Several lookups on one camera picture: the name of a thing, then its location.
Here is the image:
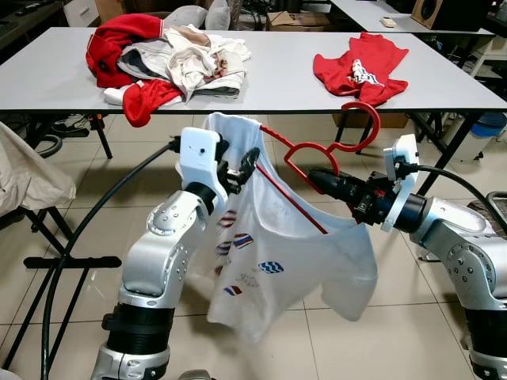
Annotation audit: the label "long grey table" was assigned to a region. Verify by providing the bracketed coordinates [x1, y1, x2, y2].
[0, 26, 507, 238]

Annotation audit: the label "red jacket with white trim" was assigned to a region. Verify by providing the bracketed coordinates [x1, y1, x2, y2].
[86, 13, 185, 127]

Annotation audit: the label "narrow grey pillow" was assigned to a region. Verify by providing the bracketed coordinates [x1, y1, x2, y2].
[206, 0, 231, 31]

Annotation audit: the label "white printed T-shirt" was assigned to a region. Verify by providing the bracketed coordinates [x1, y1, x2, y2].
[186, 112, 379, 343]

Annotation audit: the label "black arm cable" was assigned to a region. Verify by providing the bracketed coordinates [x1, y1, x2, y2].
[40, 142, 181, 380]
[412, 162, 507, 230]

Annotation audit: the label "cream crumpled shirt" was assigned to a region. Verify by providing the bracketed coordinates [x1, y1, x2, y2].
[162, 24, 252, 100]

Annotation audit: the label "red shirt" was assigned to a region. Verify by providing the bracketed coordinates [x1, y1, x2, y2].
[313, 32, 410, 108]

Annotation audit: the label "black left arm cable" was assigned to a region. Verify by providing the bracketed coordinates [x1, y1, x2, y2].
[40, 142, 181, 380]

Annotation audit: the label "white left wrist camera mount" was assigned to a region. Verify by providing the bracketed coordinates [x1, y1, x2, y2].
[178, 127, 224, 199]

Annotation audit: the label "black metal stand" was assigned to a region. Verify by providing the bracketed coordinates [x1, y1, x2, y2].
[0, 204, 102, 373]

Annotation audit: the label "white office table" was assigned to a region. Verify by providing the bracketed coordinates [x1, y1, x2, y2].
[329, 0, 507, 36]

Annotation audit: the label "red clothes hanger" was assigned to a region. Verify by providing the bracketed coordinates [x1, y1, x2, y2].
[257, 101, 381, 236]

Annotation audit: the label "blue and white bucket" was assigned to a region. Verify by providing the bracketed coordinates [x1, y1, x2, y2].
[469, 111, 507, 163]

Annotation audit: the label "grey robot leg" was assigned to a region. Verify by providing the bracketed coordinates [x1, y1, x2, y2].
[176, 369, 216, 380]

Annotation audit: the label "wide grey pillow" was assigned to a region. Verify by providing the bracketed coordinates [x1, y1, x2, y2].
[162, 6, 208, 31]

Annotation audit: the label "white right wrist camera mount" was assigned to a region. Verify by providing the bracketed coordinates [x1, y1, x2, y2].
[383, 135, 421, 232]

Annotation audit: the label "white trousers with dark trim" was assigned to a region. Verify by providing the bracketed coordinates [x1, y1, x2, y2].
[119, 40, 242, 100]

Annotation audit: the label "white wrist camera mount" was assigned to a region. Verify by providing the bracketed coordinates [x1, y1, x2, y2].
[383, 135, 421, 232]
[178, 127, 224, 199]

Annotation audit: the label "wooden speaker box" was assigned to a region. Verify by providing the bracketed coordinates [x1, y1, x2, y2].
[410, 0, 468, 31]

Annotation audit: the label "white drawer unit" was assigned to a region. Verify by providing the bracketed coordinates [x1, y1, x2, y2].
[63, 0, 100, 25]

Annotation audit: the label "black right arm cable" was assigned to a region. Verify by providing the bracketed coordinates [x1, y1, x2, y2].
[412, 162, 507, 230]

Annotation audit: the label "beige cloth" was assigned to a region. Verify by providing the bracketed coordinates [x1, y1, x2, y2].
[0, 121, 78, 219]

